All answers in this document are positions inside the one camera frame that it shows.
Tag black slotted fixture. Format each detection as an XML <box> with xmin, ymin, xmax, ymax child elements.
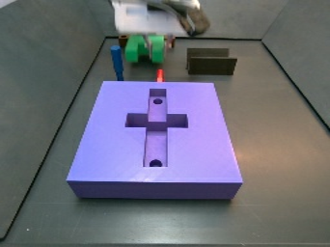
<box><xmin>188</xmin><ymin>48</ymin><xmax>238</xmax><ymax>75</ymax></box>

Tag blue cylindrical peg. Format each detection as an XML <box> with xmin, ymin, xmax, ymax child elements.
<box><xmin>111</xmin><ymin>45</ymin><xmax>125</xmax><ymax>81</ymax></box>

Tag green U-shaped block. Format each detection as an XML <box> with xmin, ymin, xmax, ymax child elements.
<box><xmin>126</xmin><ymin>35</ymin><xmax>166</xmax><ymax>64</ymax></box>

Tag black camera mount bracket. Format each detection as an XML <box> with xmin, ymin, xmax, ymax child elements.
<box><xmin>165</xmin><ymin>0</ymin><xmax>210</xmax><ymax>37</ymax></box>

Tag brown T-shaped block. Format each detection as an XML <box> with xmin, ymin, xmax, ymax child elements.
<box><xmin>119</xmin><ymin>35</ymin><xmax>166</xmax><ymax>48</ymax></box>

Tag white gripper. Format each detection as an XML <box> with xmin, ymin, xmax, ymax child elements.
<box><xmin>110</xmin><ymin>0</ymin><xmax>204</xmax><ymax>56</ymax></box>

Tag red small peg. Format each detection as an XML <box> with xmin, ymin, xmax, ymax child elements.
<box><xmin>157</xmin><ymin>69</ymin><xmax>165</xmax><ymax>82</ymax></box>

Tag purple board with cross slot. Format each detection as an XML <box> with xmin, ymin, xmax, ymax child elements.
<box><xmin>67</xmin><ymin>81</ymin><xmax>242</xmax><ymax>200</ymax></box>

